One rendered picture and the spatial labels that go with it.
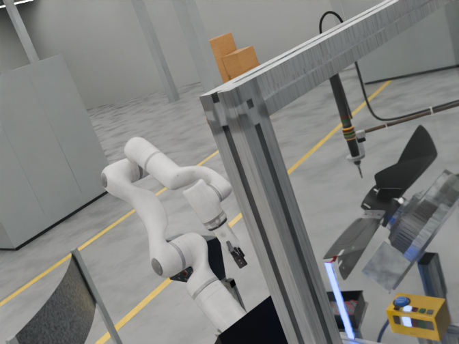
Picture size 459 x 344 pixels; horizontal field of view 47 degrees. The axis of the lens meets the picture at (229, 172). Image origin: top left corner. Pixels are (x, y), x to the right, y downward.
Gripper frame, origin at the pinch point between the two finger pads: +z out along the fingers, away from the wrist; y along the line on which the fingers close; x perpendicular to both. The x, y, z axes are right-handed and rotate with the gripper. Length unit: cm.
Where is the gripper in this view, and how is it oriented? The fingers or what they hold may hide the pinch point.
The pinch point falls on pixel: (240, 259)
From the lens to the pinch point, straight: 187.5
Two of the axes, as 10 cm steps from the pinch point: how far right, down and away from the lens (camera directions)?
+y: -0.7, -1.7, 9.8
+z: 5.3, 8.3, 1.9
